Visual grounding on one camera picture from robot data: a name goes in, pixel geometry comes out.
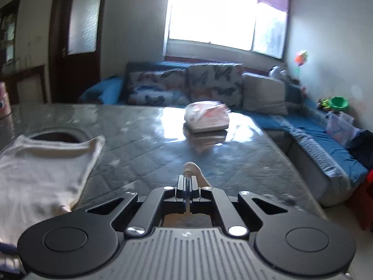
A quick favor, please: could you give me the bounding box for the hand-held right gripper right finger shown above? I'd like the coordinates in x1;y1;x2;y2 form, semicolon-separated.
191;175;289;236

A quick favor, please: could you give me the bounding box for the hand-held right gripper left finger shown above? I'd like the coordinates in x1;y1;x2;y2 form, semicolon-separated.
87;175;187;237

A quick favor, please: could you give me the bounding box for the white garment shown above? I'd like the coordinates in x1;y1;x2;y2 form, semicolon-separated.
0;134;213;248

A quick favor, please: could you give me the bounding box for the plastic bag with contents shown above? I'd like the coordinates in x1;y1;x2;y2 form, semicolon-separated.
183;101;231;133

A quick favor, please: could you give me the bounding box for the grey cushion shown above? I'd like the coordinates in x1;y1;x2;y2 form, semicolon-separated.
242;73;287;116

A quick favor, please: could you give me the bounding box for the blue pillow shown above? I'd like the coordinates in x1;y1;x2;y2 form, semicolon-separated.
77;76;124;105

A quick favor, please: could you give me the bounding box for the blue sofa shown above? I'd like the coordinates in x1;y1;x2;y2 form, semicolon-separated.
77;61;369;207

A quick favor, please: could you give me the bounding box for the round black induction cooktop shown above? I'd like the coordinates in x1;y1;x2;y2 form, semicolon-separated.
28;127;88;144

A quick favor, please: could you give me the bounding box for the white plush toy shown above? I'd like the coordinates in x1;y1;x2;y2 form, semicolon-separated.
268;66;287;79

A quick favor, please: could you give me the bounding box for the clear plastic box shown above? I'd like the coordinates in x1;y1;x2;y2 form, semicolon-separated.
325;112;355;147

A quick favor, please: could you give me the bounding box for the green toy bowl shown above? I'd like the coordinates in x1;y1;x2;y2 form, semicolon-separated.
329;97;349;113

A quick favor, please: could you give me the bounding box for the colourful toy pinwheel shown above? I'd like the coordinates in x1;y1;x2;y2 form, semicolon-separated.
295;49;309;68

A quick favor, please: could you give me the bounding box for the brown door with frosted glass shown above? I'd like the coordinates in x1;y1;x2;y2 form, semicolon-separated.
48;0;110;104

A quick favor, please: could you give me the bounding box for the dark cloth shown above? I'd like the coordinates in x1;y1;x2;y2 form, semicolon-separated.
347;130;373;164

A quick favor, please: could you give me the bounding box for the red object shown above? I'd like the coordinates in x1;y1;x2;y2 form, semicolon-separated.
358;169;373;231

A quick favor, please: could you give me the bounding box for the window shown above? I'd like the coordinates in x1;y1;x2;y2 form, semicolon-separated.
163;0;292;60

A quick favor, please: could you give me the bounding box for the pink cartoon face bottle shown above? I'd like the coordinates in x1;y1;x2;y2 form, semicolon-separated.
0;82;12;119

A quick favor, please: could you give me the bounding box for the dark wooden shelf cabinet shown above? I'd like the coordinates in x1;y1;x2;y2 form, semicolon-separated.
0;0;22;73

